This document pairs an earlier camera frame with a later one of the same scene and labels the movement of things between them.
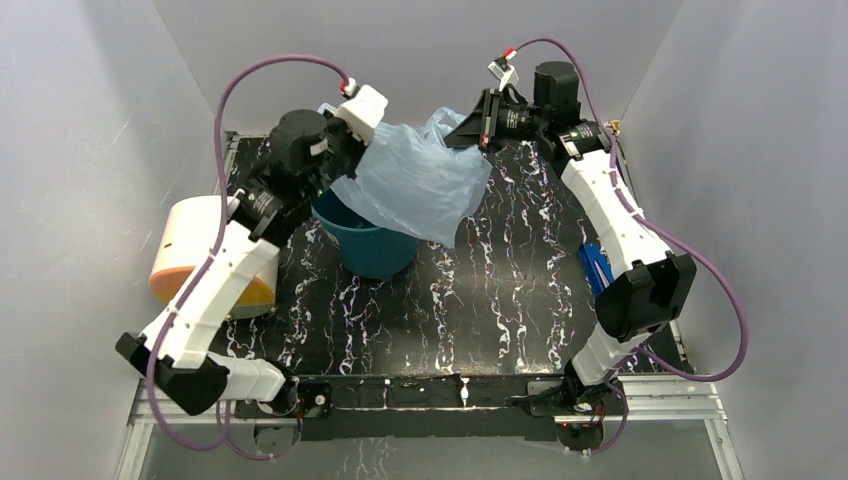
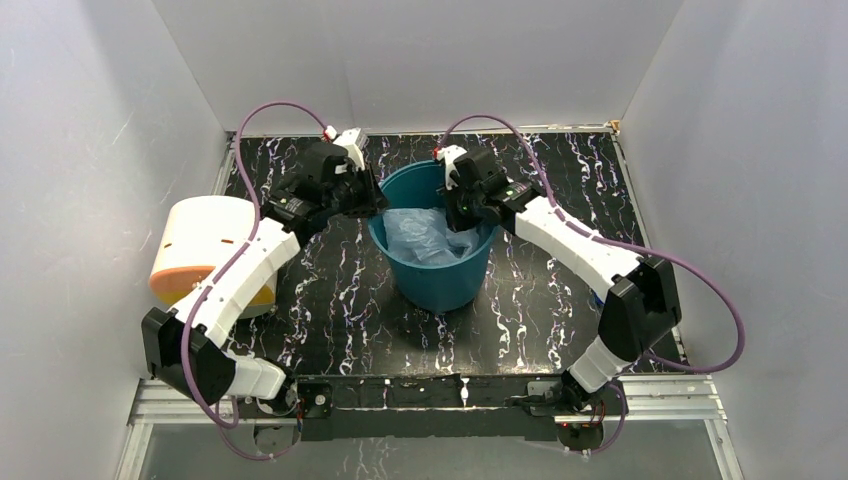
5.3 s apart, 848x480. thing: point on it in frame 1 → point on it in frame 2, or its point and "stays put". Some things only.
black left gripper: [335, 125] → [374, 201]
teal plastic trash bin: [372, 251] → [430, 287]
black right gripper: [480, 128] → [459, 223]
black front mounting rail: [423, 408] stays put
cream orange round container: [189, 229] stays put
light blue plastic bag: [416, 182] → [423, 236]
